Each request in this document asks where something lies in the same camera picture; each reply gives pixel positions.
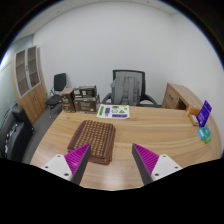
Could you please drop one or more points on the orange box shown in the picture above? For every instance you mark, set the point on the orange box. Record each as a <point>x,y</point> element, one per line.
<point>192,113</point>

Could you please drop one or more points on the wooden side desk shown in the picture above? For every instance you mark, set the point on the wooden side desk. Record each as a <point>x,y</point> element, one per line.
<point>176,95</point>

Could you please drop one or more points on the large brown cardboard box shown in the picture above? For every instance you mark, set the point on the large brown cardboard box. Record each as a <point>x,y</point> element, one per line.
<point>86,104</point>

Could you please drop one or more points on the grey backpack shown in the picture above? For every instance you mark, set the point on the grey backpack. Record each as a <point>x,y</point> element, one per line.
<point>126,90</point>

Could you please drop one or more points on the wooden cabinet with glass doors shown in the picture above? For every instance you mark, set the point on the wooden cabinet with glass doors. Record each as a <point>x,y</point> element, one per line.
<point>31,96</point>

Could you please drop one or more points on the white sticker sheet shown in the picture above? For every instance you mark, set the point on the white sticker sheet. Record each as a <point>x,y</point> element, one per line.
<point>113,111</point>

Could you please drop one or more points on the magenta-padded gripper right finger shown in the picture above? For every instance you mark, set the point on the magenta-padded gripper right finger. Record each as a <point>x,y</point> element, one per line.
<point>148,160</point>

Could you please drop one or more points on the black mesh office chair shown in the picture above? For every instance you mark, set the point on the black mesh office chair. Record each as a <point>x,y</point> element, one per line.
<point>142,80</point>

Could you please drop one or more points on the green small box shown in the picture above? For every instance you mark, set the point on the green small box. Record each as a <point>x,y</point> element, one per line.
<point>208,135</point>

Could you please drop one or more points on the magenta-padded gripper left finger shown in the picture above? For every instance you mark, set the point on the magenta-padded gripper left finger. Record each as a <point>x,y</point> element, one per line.
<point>76,160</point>

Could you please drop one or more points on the brown patterned towel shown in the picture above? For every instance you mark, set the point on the brown patterned towel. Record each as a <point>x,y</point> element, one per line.
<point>93,138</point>

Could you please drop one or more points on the small brown cardboard box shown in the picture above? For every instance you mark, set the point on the small brown cardboard box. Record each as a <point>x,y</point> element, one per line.
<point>67,100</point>

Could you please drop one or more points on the black visitor chair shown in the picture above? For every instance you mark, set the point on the black visitor chair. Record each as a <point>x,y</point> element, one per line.
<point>60,81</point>

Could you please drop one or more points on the purple card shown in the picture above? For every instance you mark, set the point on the purple card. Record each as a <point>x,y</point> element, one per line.
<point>204,114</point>

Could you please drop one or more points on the flat black cardboard box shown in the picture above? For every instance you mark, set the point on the flat black cardboard box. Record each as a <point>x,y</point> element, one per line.
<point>85,91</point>

